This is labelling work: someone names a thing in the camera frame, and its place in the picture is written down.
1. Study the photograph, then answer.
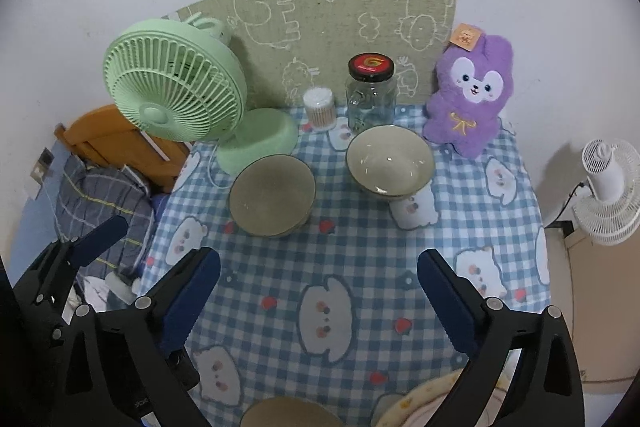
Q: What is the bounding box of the green desk fan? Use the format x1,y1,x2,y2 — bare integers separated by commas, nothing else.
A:
102,12,300,178

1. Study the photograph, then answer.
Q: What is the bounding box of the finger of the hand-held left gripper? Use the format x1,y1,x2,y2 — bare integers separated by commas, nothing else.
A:
167,349,201,390
12,216,128,408

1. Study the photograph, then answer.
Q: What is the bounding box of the black fan cable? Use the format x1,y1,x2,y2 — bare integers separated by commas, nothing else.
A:
544,179,591,250

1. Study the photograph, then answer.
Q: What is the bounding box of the white fan cable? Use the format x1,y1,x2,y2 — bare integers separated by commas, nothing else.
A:
207,142,236,192

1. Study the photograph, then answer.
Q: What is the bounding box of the green cartoon wall mat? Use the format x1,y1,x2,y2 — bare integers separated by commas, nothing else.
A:
160,0,461,112

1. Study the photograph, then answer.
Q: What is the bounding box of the wall socket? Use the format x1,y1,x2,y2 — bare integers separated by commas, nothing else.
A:
31,148,55,182

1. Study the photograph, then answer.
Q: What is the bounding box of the white cloth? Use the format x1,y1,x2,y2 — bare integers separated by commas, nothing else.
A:
77,272,138,313

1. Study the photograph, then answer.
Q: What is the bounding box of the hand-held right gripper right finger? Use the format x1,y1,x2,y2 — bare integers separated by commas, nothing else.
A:
417,249,586,427

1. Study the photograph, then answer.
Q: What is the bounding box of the purple plush toy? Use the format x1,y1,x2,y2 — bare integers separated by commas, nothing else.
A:
422,24,516,159

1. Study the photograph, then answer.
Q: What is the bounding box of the glass jar with black lid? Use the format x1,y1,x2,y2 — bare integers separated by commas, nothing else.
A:
345,53,398,130

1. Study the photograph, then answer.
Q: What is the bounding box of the yellow floral plate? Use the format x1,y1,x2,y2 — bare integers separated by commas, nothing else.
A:
372,367,468,427

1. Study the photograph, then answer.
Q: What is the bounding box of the small grey floral bowl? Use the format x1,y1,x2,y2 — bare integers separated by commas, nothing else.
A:
228,154,317,239

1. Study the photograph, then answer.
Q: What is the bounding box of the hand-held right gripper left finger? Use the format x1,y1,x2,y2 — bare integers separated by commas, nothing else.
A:
55,247,221,427

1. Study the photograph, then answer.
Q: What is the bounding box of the blue checked tablecloth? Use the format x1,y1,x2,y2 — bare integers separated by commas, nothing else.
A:
107,104,551,427

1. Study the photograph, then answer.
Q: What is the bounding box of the cotton swab container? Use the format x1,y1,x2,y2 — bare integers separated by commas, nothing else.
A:
302,87,337,131

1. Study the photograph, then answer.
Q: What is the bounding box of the white floor fan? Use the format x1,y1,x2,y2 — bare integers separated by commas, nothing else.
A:
571,138,640,248

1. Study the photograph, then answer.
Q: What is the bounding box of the beige dark-rimmed bowl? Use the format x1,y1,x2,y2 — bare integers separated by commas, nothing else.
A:
239,396,346,427

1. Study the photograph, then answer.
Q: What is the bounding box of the large green-rimmed bowl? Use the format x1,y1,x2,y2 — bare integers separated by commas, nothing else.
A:
346,125,435,204

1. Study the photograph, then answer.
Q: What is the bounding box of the grey plaid blanket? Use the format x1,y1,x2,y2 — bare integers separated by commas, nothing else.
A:
55,154,158,273

